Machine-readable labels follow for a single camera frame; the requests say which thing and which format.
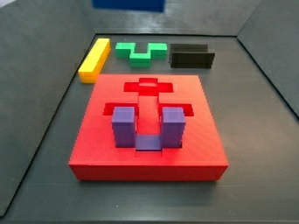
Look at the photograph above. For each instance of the blue U-shaped block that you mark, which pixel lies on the blue U-shaped block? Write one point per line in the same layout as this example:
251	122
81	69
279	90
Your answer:
131	5

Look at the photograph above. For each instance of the red puzzle base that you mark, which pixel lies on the red puzzle base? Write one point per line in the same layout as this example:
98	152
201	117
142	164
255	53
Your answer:
98	160

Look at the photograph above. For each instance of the purple U-shaped block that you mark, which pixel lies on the purple U-shaped block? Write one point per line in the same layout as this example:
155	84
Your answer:
149	131

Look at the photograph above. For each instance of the green stepped block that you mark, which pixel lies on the green stepped block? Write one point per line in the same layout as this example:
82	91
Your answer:
141	59

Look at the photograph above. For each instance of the yellow long bar block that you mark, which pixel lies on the yellow long bar block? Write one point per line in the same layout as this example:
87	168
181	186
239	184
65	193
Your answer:
94	62

